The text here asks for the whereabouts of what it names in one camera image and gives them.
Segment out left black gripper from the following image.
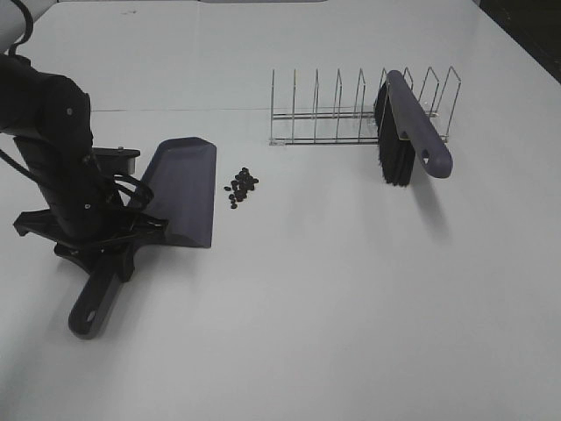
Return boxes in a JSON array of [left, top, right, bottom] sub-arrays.
[[14, 136, 154, 282]]

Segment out purple plastic dustpan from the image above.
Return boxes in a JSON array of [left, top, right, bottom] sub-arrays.
[[68, 137, 217, 339]]

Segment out pile of coffee beans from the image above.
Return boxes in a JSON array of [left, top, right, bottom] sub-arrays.
[[223, 167, 259, 210]]

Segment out purple hand brush black bristles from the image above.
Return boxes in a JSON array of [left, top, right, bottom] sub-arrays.
[[374, 70, 453, 187]]

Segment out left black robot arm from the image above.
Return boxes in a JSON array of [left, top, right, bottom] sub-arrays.
[[1, 55, 168, 282]]

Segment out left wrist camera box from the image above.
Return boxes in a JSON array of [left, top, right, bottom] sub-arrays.
[[93, 147, 140, 176]]

